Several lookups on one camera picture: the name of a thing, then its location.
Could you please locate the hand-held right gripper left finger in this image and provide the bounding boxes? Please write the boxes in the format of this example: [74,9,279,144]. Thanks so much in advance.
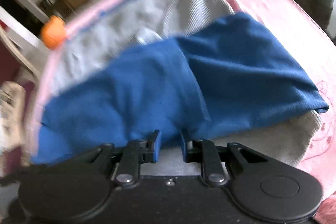
[87,130,161,186]

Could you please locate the pink printed blanket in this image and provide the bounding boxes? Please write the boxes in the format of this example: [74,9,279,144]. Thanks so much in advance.
[26,0,336,182]

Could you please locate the beige jacket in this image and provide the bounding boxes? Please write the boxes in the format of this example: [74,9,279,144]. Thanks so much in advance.
[0,82,27,153]

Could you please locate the large orange citrus fruit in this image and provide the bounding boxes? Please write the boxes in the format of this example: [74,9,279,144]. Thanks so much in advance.
[41,15,67,50]

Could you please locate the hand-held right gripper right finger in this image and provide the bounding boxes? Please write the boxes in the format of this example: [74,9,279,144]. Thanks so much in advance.
[181,130,268,186]

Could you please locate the maroon chair gold frame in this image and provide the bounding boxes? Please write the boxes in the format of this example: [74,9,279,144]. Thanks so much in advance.
[0,27,40,177]

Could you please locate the grey knit garment blue lining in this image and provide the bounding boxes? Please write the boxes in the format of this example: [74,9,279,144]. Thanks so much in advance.
[31,0,330,165]

